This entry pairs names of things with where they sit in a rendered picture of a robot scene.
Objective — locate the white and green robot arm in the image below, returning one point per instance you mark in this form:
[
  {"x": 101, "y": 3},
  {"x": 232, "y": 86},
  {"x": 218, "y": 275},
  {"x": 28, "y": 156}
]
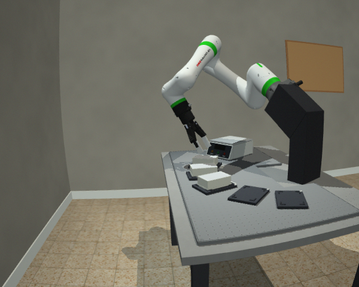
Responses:
[{"x": 261, "y": 82}]

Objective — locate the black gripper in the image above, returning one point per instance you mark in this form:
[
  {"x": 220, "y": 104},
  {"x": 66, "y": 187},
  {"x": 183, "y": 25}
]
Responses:
[{"x": 192, "y": 127}]

